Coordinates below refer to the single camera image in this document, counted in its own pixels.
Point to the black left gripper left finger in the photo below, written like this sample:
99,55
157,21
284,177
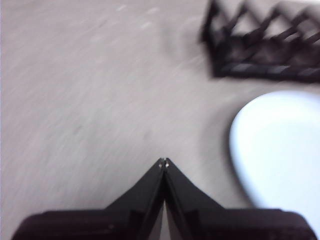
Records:
125,220

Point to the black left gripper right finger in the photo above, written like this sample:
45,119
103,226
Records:
212,222

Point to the blue plate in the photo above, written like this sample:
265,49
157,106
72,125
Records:
275,150

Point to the black plate rack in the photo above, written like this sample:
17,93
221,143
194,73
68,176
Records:
250,50

